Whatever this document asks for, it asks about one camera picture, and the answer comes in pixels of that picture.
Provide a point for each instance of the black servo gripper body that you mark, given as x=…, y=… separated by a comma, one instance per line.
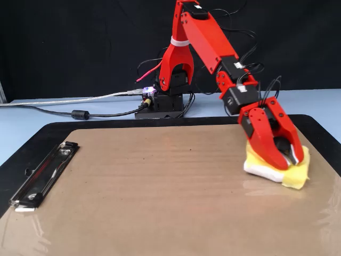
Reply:
x=239, y=98

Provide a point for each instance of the brown glossy writing sheet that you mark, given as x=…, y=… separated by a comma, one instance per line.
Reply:
x=170, y=218

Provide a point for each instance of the metal clipboard clip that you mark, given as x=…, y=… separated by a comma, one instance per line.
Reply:
x=40, y=181

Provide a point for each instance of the yellow taped sponge with knob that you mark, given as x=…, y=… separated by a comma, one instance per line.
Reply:
x=293, y=178

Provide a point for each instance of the small controller circuit board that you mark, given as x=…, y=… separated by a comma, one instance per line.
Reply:
x=148, y=91

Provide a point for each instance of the black fabric backdrop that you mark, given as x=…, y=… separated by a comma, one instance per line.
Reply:
x=53, y=40

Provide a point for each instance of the grey metal frame post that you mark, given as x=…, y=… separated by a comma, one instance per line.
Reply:
x=2, y=93

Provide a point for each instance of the black clipboard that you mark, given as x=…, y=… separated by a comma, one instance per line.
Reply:
x=16, y=160

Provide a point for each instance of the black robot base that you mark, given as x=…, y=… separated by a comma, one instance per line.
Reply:
x=165, y=110

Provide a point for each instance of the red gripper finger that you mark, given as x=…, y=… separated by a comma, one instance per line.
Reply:
x=286, y=125
x=263, y=141

